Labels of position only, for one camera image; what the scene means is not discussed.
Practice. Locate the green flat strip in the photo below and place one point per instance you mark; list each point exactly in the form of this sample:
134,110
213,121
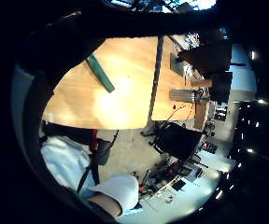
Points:
100,72

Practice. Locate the black office chair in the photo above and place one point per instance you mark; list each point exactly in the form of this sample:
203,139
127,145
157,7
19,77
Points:
178,140

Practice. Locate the black monitor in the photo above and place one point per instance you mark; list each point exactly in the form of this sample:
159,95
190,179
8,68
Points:
208,56

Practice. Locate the grey metal box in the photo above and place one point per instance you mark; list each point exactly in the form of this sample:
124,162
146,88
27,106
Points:
178,66

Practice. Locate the black pouch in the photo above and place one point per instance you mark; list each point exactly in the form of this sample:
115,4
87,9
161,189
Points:
102,152

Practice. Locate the dark thin pole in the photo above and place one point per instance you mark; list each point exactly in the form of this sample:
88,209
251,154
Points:
155,79

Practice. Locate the black flat device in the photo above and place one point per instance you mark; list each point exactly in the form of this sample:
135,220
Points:
178,185

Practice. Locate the silver ribbed device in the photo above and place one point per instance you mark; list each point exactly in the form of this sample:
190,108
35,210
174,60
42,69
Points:
184,95

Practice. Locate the white workbench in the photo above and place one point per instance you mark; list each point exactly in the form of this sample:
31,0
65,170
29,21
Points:
187,193

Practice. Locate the the person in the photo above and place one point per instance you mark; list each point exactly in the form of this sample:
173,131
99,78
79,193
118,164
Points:
66,160

